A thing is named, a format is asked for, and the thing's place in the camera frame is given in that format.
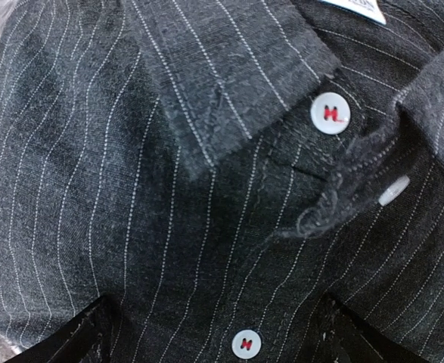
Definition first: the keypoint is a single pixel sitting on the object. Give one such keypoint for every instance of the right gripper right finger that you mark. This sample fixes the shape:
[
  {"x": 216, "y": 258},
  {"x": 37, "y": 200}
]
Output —
[{"x": 348, "y": 338}]

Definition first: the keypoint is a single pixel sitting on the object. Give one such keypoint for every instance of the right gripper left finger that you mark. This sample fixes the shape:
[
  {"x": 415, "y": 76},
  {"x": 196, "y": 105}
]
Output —
[{"x": 66, "y": 332}]

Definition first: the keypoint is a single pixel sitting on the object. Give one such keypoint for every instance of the black pinstriped shirt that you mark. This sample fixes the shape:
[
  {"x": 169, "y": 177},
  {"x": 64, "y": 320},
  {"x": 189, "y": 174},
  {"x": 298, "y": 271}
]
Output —
[{"x": 213, "y": 181}]

